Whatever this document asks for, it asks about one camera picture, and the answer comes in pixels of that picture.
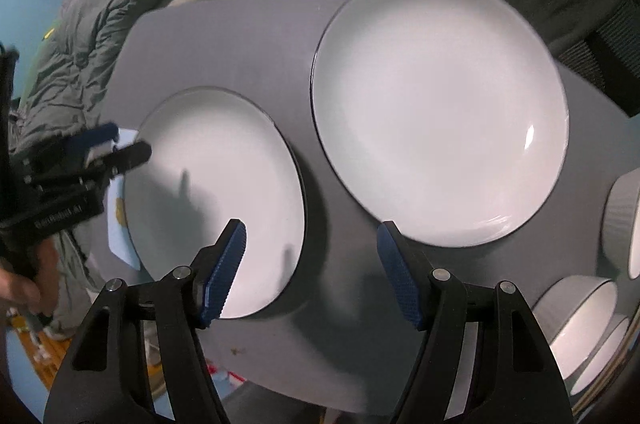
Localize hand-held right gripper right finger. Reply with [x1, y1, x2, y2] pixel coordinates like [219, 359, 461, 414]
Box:
[376, 220, 573, 424]

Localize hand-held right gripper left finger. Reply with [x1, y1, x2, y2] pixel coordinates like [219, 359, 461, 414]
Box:
[44, 218, 248, 424]

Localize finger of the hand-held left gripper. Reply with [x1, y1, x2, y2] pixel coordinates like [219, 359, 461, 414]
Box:
[75, 141, 152, 182]
[62, 123, 121, 157]

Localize white plate black rim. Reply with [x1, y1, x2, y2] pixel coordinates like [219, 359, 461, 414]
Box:
[121, 87, 307, 321]
[310, 0, 571, 249]

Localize white ribbed bowl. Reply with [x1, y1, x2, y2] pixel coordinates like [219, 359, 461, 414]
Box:
[567, 314, 632, 397]
[600, 169, 640, 280]
[530, 275, 620, 380]

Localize person's left hand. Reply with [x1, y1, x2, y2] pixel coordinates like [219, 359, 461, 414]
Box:
[0, 239, 60, 320]

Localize white smartphone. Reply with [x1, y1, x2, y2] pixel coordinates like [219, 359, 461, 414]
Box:
[107, 129, 143, 272]

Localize grey puffer jacket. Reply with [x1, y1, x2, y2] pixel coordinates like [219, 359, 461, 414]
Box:
[10, 0, 211, 340]

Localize black mesh office chair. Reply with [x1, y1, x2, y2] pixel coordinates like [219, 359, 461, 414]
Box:
[550, 2, 640, 115]

